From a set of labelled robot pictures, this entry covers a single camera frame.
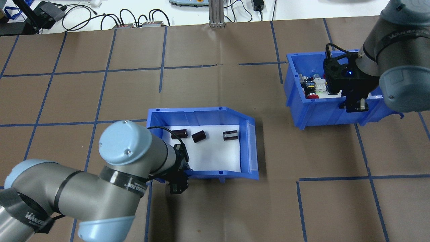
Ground blue plastic button bin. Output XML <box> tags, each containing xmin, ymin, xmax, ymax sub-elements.
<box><xmin>284</xmin><ymin>50</ymin><xmax>404</xmax><ymax>130</ymax></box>

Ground blue plastic battery bin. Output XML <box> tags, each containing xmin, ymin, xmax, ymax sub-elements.
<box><xmin>147</xmin><ymin>107</ymin><xmax>260</xmax><ymax>184</ymax></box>

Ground pile of electronic parts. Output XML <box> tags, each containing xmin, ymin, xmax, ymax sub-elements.
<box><xmin>304</xmin><ymin>72</ymin><xmax>347</xmax><ymax>100</ymax></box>

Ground white foam bin liner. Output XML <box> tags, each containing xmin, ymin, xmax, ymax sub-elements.
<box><xmin>161</xmin><ymin>124</ymin><xmax>242</xmax><ymax>172</ymax></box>

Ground red emergency stop button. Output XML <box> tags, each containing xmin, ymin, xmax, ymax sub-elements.
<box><xmin>304</xmin><ymin>85</ymin><xmax>319</xmax><ymax>100</ymax></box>

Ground white side table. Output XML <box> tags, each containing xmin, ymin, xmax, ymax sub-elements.
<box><xmin>0</xmin><ymin>0</ymin><xmax>390</xmax><ymax>35</ymax></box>

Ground grey blue teach pendant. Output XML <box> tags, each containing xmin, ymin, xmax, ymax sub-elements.
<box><xmin>169</xmin><ymin>0</ymin><xmax>210</xmax><ymax>7</ymax></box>

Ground grey docking hub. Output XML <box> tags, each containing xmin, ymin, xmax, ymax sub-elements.
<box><xmin>34</xmin><ymin>1</ymin><xmax>66</xmax><ymax>29</ymax></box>

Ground black monitor stand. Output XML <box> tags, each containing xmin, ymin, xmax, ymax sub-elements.
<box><xmin>0</xmin><ymin>0</ymin><xmax>43</xmax><ymax>37</ymax></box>

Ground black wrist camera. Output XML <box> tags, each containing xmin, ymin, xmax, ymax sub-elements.
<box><xmin>323</xmin><ymin>55</ymin><xmax>344</xmax><ymax>94</ymax></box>
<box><xmin>169</xmin><ymin>181</ymin><xmax>189</xmax><ymax>195</ymax></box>

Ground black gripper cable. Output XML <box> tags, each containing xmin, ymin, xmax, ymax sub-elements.
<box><xmin>324</xmin><ymin>43</ymin><xmax>351</xmax><ymax>61</ymax></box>

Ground aluminium profile post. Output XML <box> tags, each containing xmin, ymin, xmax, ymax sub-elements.
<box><xmin>208</xmin><ymin>0</ymin><xmax>226</xmax><ymax>28</ymax></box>

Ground black adapter cable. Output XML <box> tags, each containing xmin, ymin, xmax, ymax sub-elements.
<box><xmin>100</xmin><ymin>13</ymin><xmax>124</xmax><ymax>29</ymax></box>

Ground black looped usb cable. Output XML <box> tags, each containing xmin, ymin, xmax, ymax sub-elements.
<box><xmin>61</xmin><ymin>4</ymin><xmax>98</xmax><ymax>31</ymax></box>

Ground blue lanyard strap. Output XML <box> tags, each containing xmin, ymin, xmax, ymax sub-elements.
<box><xmin>3</xmin><ymin>5</ymin><xmax>25</xmax><ymax>21</ymax></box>

